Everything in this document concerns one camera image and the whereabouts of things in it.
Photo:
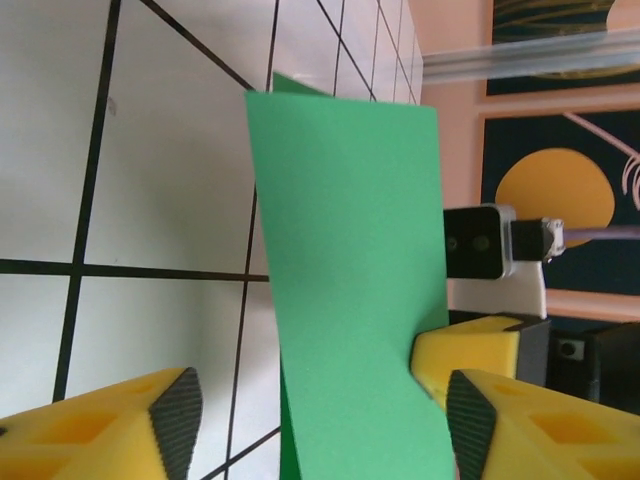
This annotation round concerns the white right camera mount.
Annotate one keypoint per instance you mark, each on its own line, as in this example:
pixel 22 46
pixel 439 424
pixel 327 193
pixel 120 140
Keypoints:
pixel 520 295

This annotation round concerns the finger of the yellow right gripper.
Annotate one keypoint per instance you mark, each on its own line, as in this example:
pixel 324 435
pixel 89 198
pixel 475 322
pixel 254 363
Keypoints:
pixel 470 350

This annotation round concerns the aluminium frame post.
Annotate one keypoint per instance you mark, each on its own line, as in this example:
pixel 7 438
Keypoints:
pixel 525 57

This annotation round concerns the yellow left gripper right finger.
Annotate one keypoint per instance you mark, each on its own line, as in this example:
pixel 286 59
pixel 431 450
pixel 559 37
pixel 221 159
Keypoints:
pixel 550 440

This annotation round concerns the green paper sheet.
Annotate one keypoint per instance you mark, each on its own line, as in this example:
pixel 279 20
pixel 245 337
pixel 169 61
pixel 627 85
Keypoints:
pixel 350 250

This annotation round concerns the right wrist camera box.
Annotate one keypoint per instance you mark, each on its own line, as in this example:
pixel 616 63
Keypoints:
pixel 475 242

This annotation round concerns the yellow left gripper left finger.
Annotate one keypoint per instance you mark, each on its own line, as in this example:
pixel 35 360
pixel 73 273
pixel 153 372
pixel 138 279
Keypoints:
pixel 100 435

